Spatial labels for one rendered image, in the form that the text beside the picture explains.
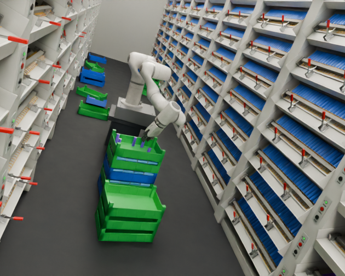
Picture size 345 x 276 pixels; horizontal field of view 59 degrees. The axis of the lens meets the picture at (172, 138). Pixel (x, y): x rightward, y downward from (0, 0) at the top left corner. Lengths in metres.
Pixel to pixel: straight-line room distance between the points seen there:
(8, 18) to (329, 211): 1.28
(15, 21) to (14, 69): 0.12
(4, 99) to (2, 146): 0.14
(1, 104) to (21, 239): 0.84
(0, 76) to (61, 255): 0.92
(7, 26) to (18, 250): 1.01
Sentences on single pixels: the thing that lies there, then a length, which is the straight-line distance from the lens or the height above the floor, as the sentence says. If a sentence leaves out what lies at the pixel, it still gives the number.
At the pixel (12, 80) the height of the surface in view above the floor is 0.84.
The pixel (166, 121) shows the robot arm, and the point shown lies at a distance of 1.80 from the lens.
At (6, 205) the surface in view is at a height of 0.16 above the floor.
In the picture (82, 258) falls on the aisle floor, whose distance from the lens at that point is 1.58.
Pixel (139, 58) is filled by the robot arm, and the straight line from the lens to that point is 2.47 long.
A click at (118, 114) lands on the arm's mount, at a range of 2.45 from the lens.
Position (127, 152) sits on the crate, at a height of 0.35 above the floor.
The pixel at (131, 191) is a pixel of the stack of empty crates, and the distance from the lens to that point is 1.76.
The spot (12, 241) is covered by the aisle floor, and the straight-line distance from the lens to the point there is 1.62.
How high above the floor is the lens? 1.11
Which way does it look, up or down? 20 degrees down
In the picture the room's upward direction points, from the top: 20 degrees clockwise
